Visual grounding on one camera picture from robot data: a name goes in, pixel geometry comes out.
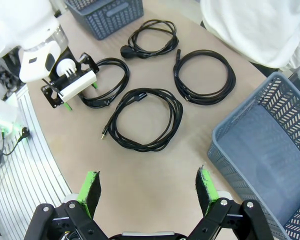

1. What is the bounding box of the black power cable with plug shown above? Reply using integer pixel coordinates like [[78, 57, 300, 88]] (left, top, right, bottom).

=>
[[119, 19, 179, 60]]

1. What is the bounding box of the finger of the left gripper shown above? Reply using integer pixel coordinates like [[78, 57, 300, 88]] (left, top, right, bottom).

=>
[[77, 51, 101, 91], [41, 81, 74, 114]]

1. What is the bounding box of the thick black round cable coil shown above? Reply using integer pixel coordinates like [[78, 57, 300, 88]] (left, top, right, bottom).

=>
[[173, 48, 238, 105]]

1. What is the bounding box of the black power cable connector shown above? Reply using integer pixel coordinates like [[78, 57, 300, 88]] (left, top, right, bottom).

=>
[[79, 57, 130, 110]]

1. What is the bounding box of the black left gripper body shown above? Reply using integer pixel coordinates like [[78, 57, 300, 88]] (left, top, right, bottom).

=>
[[49, 72, 78, 91]]

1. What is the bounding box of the black cable with USB connector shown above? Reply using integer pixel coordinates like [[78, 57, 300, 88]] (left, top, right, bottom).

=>
[[101, 87, 185, 153]]

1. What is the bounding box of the white round left wrist adapter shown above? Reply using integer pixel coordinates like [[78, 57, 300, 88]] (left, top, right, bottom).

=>
[[55, 58, 79, 77]]

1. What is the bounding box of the slotted aluminium base plate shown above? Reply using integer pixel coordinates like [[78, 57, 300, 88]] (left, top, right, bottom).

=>
[[0, 82, 73, 240]]

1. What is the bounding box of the black plug with thin cable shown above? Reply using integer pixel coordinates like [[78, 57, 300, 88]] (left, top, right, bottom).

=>
[[2, 126, 31, 157]]

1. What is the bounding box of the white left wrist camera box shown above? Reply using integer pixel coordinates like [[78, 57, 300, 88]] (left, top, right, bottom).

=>
[[56, 69, 98, 103]]

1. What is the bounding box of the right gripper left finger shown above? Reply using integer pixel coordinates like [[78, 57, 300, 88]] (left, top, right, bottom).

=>
[[24, 170, 109, 240]]

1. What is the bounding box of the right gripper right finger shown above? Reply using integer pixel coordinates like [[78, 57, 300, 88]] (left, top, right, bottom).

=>
[[186, 164, 279, 240]]

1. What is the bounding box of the blue-grey perforated plastic basket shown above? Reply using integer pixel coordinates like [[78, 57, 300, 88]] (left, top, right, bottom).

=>
[[206, 71, 300, 240], [64, 0, 145, 41]]

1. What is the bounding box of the person in white sweater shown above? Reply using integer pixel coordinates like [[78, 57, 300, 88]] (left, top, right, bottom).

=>
[[199, 0, 300, 70]]

